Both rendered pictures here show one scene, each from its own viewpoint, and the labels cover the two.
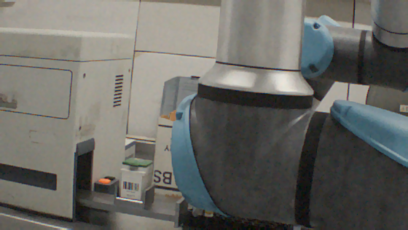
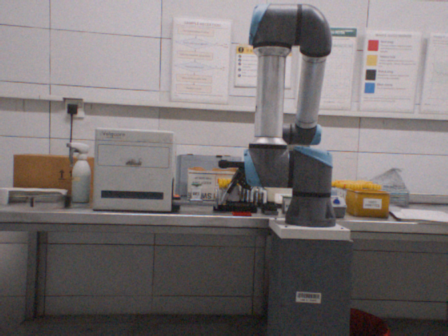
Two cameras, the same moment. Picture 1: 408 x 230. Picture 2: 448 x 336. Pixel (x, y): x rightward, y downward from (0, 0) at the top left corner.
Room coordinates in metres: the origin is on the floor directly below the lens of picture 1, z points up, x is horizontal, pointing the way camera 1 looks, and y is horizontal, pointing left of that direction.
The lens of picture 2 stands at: (-0.55, 0.41, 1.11)
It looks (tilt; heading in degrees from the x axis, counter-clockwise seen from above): 3 degrees down; 344
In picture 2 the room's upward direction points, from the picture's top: 2 degrees clockwise
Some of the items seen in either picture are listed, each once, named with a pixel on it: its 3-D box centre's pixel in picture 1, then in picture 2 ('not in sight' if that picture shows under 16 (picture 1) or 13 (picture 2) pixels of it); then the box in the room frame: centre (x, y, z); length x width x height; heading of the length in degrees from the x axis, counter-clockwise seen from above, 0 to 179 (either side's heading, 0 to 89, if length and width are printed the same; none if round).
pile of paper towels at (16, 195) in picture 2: not in sight; (31, 195); (1.38, 0.71, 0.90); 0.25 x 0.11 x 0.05; 79
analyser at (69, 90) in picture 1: (41, 113); (142, 169); (1.19, 0.29, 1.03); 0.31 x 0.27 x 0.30; 79
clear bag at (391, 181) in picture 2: not in sight; (385, 185); (1.38, -0.93, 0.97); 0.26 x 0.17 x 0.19; 95
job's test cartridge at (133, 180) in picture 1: (135, 183); (196, 193); (1.06, 0.10, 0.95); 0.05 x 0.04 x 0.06; 169
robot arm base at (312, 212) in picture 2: not in sight; (311, 207); (0.65, -0.18, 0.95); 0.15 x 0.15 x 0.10
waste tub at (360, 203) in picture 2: not in sight; (367, 203); (1.01, -0.60, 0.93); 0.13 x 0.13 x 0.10; 75
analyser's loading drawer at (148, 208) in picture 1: (120, 197); (190, 199); (1.07, 0.12, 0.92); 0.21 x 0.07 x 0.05; 79
